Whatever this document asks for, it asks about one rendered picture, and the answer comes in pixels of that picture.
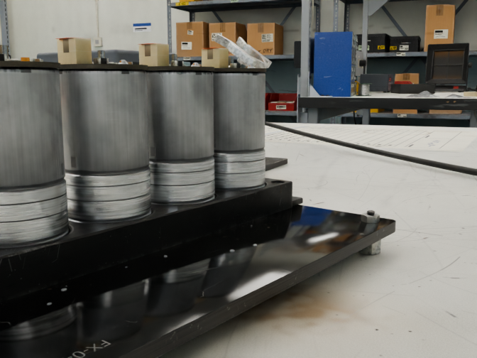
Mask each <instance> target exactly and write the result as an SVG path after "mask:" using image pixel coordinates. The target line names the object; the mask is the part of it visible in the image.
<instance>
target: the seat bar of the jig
mask: <svg viewBox="0 0 477 358"><path fill-rule="evenodd" d="M214 195H215V199H213V200H210V201H208V202H202V203H197V204H191V205H154V204H151V215H149V216H147V217H144V218H141V219H136V220H132V221H127V222H117V223H108V224H85V223H77V222H70V221H69V227H68V228H69V234H68V235H66V236H64V237H62V238H59V239H56V240H54V241H51V242H46V243H43V244H36V245H33V246H23V247H16V248H7V249H0V303H2V302H4V301H7V300H11V299H13V298H17V297H19V296H22V295H25V294H28V293H32V292H35V291H39V290H41V289H44V288H47V287H50V286H54V285H56V284H59V283H63V282H66V281H69V280H72V279H74V278H78V277H80V276H84V275H87V274H89V273H94V272H96V271H100V270H102V269H106V268H109V267H111V266H115V265H117V264H122V263H124V262H127V261H130V260H133V259H137V258H139V257H142V256H145V255H148V254H152V253H155V252H157V251H161V250H163V249H167V248H170V247H172V246H176V245H178V244H182V243H185V242H189V241H192V240H194V239H198V238H200V237H204V236H207V235H209V234H213V233H216V232H220V231H222V230H225V229H228V228H231V227H235V226H237V225H240V224H243V223H246V222H250V221H253V220H255V219H259V218H261V217H265V216H268V215H271V214H274V213H276V212H281V211H283V210H287V209H290V208H292V181H289V180H278V179H272V178H265V187H263V188H258V189H254V190H239V191H223V190H215V194H214Z"/></svg>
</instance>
